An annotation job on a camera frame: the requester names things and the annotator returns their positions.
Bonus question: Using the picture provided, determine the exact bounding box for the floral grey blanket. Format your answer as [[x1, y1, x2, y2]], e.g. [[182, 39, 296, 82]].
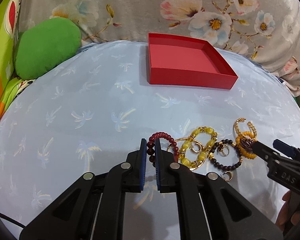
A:
[[19, 0, 300, 96]]

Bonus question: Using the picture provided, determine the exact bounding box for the black cable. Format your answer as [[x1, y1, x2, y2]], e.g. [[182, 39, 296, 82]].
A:
[[0, 211, 27, 229]]

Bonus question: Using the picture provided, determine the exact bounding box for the orange yellow bead bracelet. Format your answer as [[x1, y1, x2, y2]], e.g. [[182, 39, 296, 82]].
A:
[[235, 130, 258, 160]]

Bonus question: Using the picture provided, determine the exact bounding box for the gold hoop earring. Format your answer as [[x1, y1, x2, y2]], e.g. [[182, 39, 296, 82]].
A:
[[222, 171, 233, 182]]

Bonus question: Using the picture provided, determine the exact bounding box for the black bead bracelet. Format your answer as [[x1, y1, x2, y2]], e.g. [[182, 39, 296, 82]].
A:
[[208, 138, 244, 172]]

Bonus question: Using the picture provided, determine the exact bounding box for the gold cuff bangle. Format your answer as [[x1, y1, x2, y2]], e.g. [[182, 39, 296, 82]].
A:
[[234, 118, 257, 138]]

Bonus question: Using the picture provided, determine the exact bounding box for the dark red bead bracelet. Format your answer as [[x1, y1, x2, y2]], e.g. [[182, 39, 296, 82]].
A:
[[146, 131, 180, 169]]

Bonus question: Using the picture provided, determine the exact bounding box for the right hand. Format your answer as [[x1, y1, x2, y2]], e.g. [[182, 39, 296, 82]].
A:
[[275, 191, 300, 231]]

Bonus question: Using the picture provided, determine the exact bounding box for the green plush pillow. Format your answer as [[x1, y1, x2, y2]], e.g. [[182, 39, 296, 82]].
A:
[[13, 17, 81, 80]]

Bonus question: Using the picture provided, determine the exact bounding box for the colourful cartoon cushion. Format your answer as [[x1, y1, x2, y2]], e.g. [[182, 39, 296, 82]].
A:
[[0, 0, 31, 119]]

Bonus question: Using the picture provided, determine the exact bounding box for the yellow glass bead bracelet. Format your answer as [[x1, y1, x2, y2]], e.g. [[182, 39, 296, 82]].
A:
[[167, 126, 219, 171]]

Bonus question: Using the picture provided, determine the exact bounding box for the red shallow cardboard box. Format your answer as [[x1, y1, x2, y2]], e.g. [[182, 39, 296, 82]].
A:
[[148, 33, 238, 90]]

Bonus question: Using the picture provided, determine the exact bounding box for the light blue palm-print sheet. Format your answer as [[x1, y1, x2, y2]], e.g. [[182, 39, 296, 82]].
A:
[[0, 40, 300, 240]]

